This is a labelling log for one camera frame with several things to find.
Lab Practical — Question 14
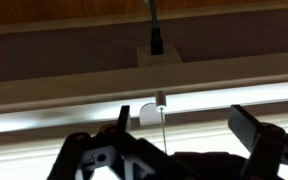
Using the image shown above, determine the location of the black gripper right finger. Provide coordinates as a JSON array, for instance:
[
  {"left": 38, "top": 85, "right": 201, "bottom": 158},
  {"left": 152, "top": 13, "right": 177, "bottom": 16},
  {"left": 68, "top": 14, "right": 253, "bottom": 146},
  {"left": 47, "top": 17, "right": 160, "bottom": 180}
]
[{"left": 228, "top": 105, "right": 288, "bottom": 180}]

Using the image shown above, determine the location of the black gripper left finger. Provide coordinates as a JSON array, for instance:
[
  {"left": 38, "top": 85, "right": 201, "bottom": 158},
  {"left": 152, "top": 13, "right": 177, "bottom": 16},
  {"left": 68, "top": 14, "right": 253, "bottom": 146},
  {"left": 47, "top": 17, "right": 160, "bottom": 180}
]
[{"left": 47, "top": 105, "right": 158, "bottom": 180}]

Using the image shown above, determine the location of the grey roller window shade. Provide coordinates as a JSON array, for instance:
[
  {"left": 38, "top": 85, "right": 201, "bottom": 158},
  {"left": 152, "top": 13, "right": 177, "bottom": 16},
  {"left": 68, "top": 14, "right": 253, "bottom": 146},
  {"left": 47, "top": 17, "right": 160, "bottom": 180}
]
[{"left": 0, "top": 101, "right": 288, "bottom": 145}]

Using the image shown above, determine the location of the white window frame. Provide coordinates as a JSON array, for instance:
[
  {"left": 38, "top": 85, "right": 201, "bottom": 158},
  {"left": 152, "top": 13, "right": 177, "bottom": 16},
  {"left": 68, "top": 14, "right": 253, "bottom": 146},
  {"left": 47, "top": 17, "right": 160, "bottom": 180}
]
[{"left": 0, "top": 53, "right": 288, "bottom": 180}]

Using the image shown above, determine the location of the white wall outlet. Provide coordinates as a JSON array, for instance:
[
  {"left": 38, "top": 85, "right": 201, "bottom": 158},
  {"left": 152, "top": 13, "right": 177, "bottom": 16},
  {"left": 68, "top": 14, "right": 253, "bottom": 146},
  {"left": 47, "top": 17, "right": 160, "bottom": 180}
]
[{"left": 137, "top": 44, "right": 182, "bottom": 67}]

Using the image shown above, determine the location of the black power cord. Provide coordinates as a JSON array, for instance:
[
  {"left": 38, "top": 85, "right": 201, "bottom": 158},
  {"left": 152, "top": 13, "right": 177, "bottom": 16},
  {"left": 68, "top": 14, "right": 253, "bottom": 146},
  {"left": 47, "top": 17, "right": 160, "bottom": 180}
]
[{"left": 147, "top": 0, "right": 165, "bottom": 56}]

